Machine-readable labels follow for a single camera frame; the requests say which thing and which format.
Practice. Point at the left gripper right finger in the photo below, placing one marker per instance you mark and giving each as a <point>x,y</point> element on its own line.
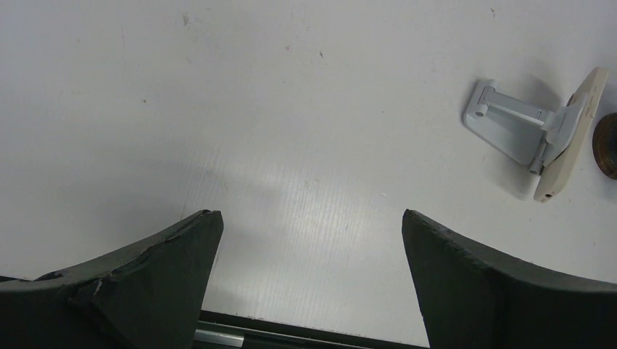
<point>473,296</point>

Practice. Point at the white folding phone stand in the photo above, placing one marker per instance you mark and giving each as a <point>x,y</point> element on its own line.
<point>527,133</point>

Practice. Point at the wooden round-base phone stand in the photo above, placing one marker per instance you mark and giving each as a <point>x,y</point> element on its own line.
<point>604,145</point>

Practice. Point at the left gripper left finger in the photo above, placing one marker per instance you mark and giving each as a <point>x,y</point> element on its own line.
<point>147,294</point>

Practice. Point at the cream phone black screen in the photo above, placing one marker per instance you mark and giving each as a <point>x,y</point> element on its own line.
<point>583,105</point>

